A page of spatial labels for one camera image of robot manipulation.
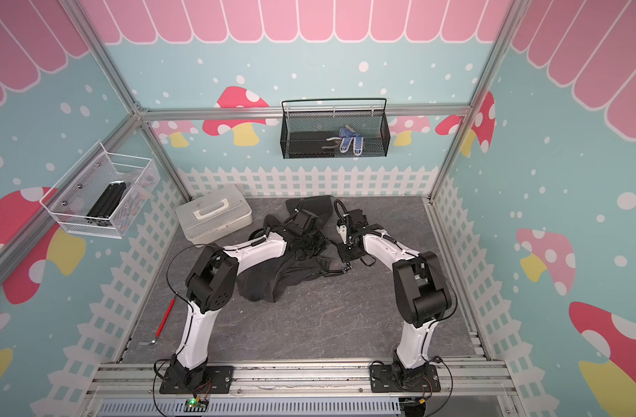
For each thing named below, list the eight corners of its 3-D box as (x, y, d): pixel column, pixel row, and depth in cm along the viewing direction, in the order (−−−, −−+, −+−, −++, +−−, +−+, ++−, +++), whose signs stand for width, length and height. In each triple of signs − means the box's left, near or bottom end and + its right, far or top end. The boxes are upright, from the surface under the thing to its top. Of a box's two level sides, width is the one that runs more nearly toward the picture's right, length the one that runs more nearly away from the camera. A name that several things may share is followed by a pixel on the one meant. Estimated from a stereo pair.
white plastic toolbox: (179, 239, 108) (164, 220, 98) (218, 197, 123) (208, 177, 113) (226, 257, 102) (216, 239, 93) (261, 211, 117) (255, 191, 108)
